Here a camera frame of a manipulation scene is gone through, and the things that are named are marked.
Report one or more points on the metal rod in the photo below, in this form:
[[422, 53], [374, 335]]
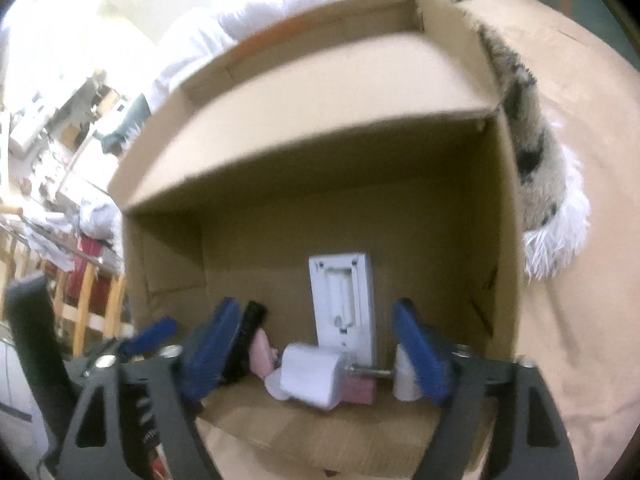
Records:
[[372, 372]]

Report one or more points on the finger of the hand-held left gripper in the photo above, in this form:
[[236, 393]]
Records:
[[150, 335]]

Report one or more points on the dark green cloth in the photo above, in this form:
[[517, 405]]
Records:
[[125, 130]]

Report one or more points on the leopard print fluffy blanket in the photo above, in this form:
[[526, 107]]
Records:
[[530, 125]]

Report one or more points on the tan bed cover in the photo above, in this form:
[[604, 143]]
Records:
[[590, 310]]

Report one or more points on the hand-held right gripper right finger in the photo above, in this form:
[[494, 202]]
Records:
[[420, 350]]

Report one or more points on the white remote control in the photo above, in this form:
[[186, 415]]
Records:
[[340, 305]]

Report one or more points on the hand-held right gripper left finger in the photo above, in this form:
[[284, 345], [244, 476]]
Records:
[[210, 355]]

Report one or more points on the red bag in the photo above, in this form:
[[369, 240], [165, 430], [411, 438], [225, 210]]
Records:
[[90, 280]]

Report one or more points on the pink rectangular block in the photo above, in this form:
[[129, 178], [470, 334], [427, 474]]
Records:
[[357, 391]]

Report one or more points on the cluttered white counter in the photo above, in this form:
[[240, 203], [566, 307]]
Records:
[[55, 125]]

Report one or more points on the pink rounded object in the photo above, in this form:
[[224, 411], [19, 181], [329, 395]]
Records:
[[261, 357]]

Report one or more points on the cardboard box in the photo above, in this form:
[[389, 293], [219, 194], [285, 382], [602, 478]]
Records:
[[350, 220]]

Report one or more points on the black rectangular object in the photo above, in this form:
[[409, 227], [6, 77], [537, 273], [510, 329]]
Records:
[[250, 335]]

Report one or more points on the wooden rack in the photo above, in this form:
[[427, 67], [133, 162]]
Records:
[[87, 310]]

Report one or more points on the small white plastic block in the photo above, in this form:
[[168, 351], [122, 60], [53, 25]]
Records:
[[406, 377]]

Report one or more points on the pale pile of clothes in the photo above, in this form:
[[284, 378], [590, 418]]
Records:
[[95, 215]]

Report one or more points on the white power adapter plug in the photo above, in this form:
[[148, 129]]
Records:
[[310, 375]]

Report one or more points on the white fluffy cloth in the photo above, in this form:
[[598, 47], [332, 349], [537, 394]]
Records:
[[200, 40]]

